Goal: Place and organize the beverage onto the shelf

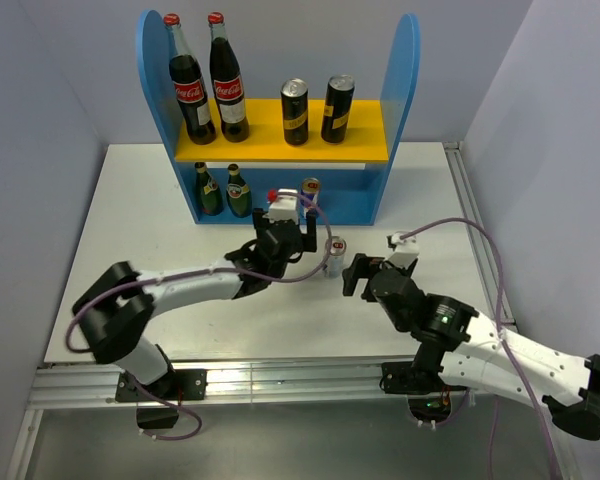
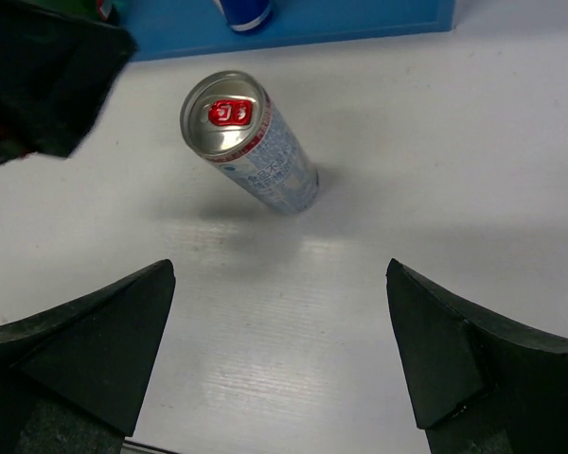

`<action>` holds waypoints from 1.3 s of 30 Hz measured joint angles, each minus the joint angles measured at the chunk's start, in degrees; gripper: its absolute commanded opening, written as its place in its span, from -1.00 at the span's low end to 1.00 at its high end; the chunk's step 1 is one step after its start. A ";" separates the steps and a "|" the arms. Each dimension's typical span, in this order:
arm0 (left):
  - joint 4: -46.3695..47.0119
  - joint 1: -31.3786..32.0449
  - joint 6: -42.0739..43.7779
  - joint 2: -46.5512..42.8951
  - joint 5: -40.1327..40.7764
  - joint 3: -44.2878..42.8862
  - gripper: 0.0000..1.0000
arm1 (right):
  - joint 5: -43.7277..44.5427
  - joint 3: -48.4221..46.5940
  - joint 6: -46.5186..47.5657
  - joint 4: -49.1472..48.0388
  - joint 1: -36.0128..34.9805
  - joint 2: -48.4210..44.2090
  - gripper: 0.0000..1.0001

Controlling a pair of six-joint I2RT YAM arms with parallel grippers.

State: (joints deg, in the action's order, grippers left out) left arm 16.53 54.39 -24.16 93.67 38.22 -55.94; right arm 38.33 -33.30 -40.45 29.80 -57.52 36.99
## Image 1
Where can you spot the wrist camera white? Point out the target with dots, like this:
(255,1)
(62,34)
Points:
(404,250)
(283,205)

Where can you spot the silver blue can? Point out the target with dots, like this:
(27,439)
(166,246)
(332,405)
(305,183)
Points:
(310,189)
(336,250)

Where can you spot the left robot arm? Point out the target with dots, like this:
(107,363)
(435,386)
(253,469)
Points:
(114,312)

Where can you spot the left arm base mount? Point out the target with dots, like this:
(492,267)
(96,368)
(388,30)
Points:
(176,387)

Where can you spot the right cola glass bottle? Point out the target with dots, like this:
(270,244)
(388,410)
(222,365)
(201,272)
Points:
(227,82)

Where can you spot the black yellow can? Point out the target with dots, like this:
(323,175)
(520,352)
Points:
(337,106)
(294,100)

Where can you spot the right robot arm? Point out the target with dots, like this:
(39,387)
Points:
(461,347)

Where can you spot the left cola glass bottle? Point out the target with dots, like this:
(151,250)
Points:
(187,79)

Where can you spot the cola glass bottle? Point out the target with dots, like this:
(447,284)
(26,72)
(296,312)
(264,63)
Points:
(227,82)
(187,79)

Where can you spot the green bottle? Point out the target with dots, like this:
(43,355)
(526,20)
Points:
(238,193)
(207,191)

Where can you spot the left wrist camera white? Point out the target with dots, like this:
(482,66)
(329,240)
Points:
(283,205)

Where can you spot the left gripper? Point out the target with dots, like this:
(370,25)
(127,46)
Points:
(306,242)

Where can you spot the blue and yellow shelf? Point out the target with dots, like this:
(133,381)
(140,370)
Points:
(348,156)

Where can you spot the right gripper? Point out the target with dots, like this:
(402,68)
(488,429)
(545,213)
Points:
(361,266)

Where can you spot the silver blue can front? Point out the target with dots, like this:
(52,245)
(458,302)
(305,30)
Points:
(310,189)

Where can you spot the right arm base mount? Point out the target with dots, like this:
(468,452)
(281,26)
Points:
(428,398)

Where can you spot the aluminium front rail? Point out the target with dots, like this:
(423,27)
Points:
(90,386)

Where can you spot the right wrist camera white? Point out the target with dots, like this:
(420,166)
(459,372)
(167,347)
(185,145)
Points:
(404,250)

